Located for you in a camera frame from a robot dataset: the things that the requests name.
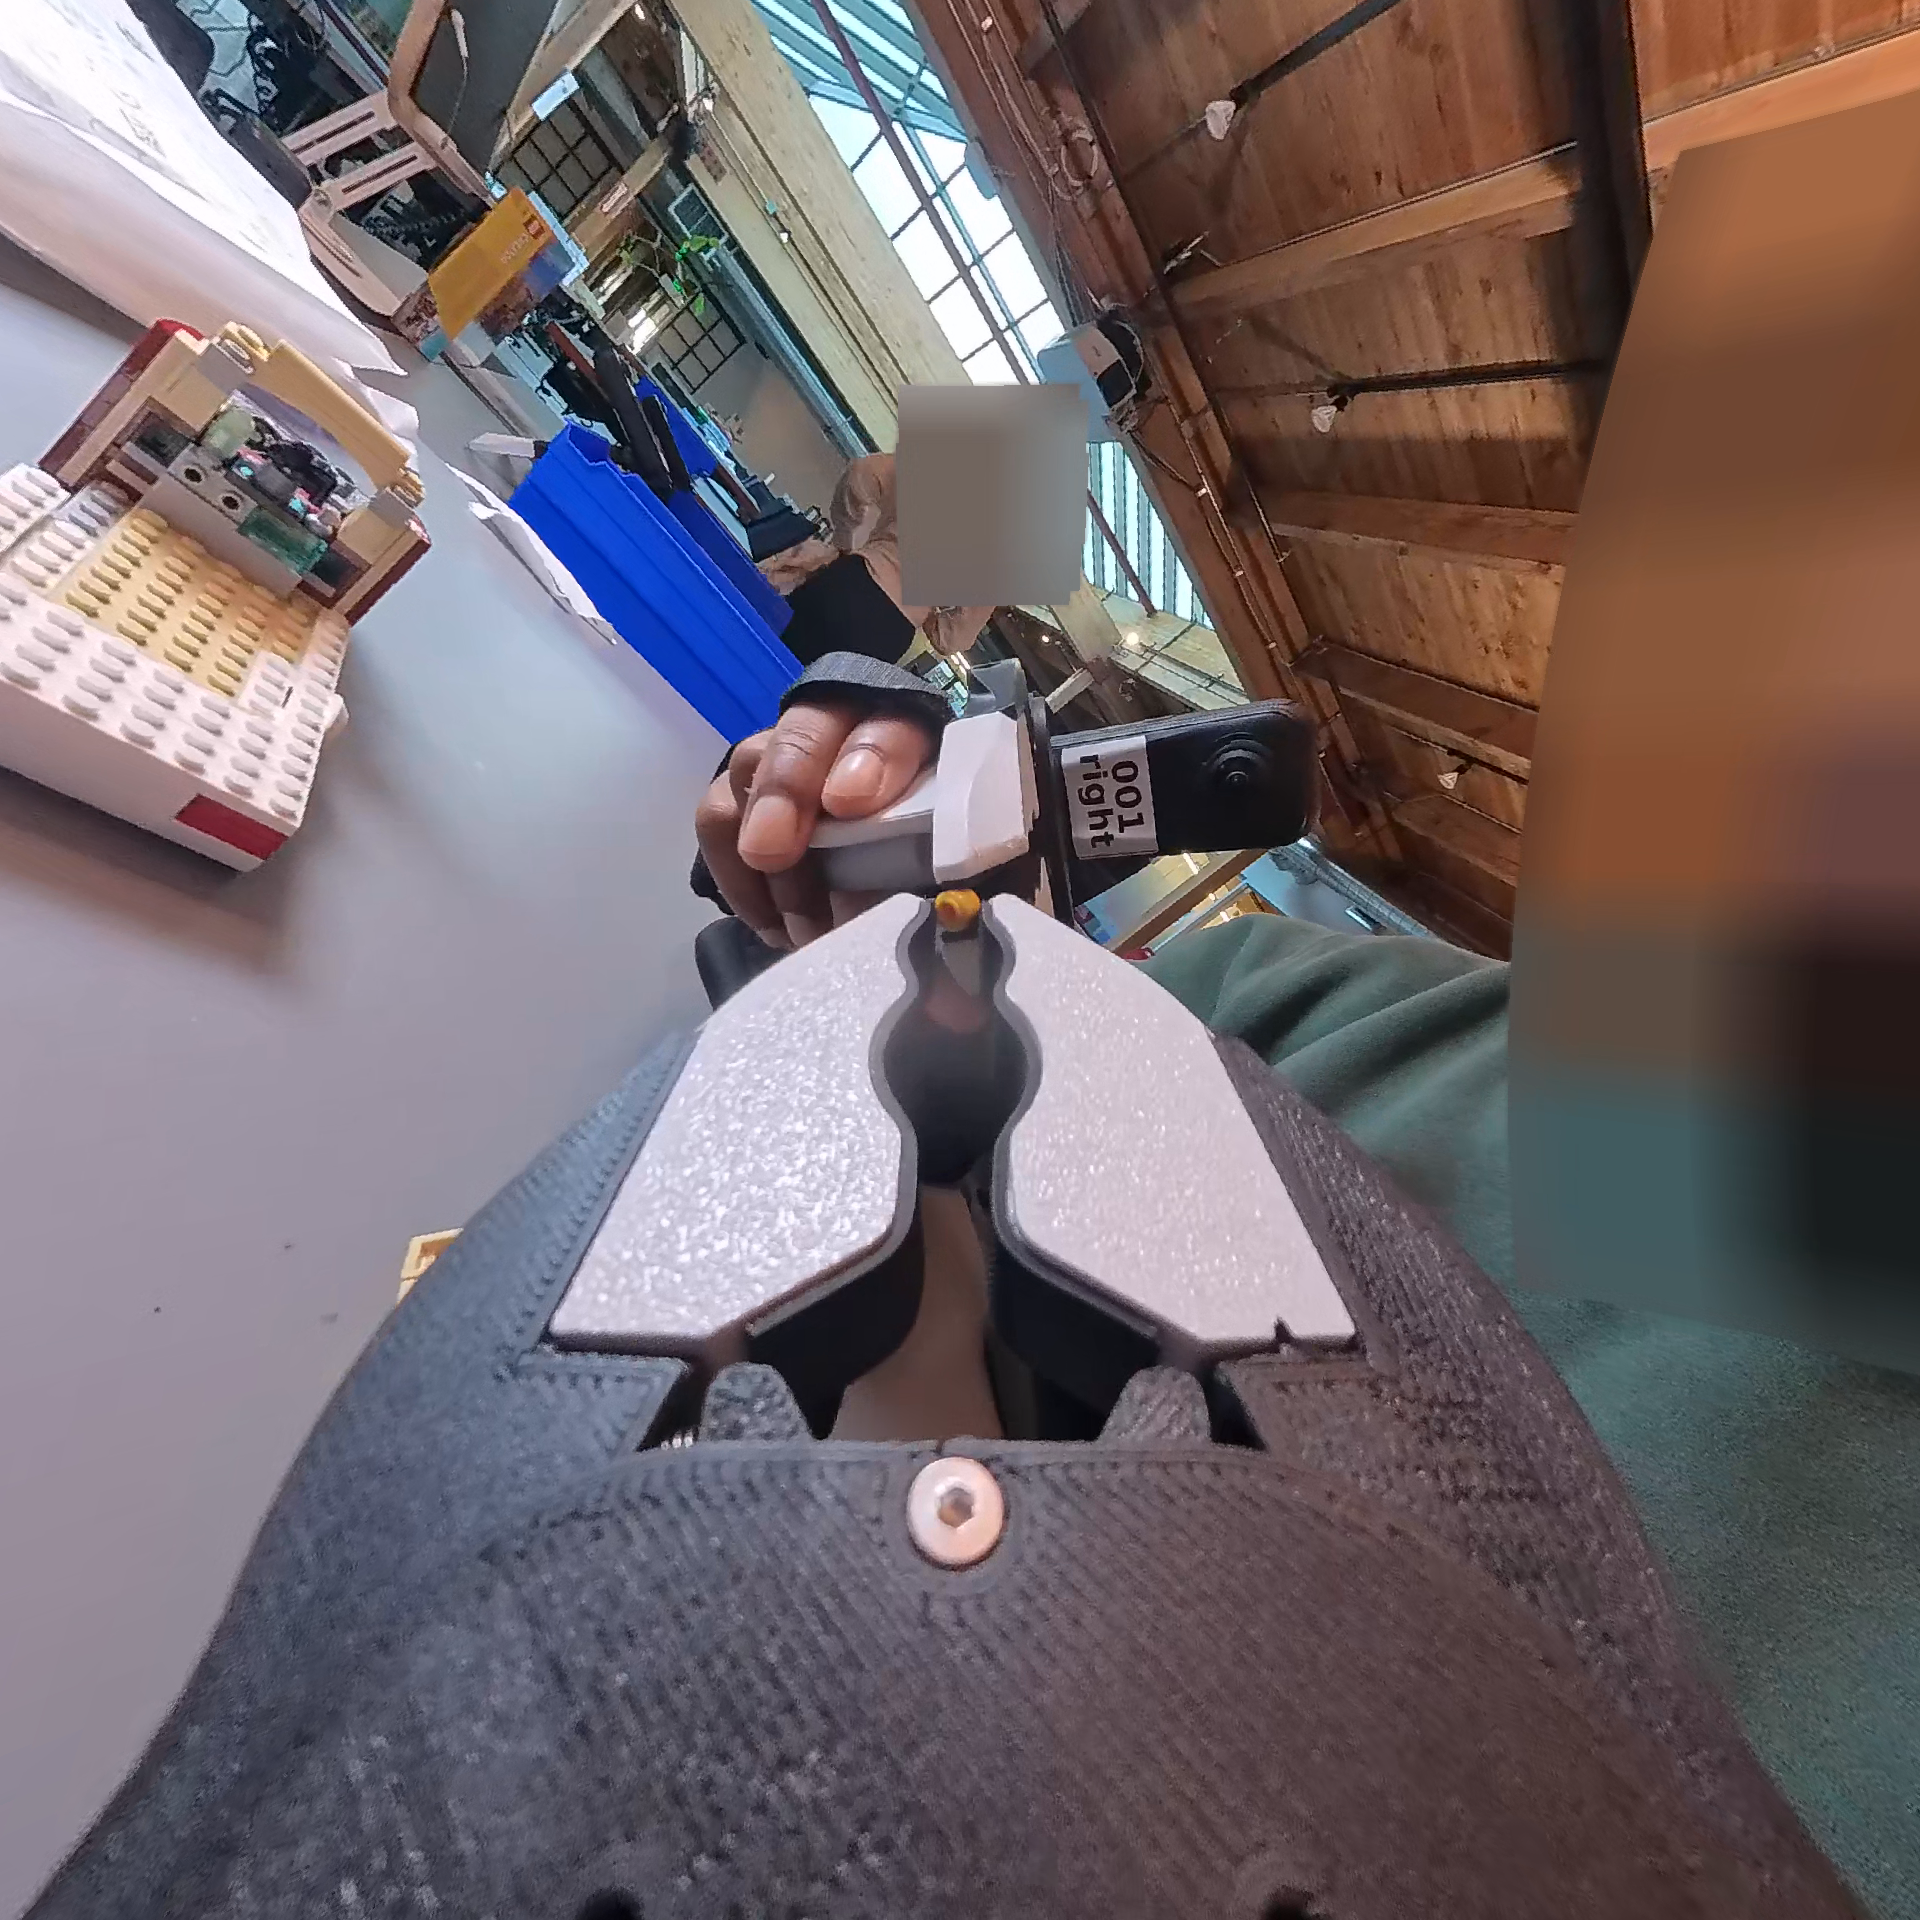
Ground torn white paper piece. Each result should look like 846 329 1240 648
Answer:
467 502 620 642

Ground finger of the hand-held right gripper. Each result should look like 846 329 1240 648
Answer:
931 715 1045 884

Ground black board panel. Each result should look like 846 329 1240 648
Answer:
412 0 604 167

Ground white tan lego house model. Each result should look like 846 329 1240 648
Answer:
0 318 433 871

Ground white ceiling box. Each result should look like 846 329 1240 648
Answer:
1033 321 1143 440

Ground person's right hand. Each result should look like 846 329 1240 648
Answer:
689 702 940 950

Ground blue plastic bin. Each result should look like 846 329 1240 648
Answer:
510 419 806 743

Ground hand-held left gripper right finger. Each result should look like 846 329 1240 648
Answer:
981 893 1357 1352

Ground person's torso green sweatshirt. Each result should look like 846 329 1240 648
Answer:
1516 1290 1920 1920

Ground white paper bag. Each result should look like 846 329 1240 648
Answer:
0 0 406 378

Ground wooden panel support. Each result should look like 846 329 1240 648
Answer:
286 0 506 321

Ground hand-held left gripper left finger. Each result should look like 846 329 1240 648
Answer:
550 893 925 1352

